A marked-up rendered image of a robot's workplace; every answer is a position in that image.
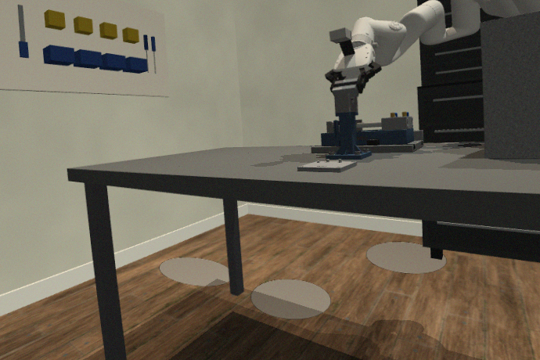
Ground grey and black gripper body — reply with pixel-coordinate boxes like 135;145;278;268
333;40;375;80

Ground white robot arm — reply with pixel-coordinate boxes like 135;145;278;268
329;0;540;67

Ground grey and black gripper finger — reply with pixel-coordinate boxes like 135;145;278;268
356;61;382;94
325;69;346;92

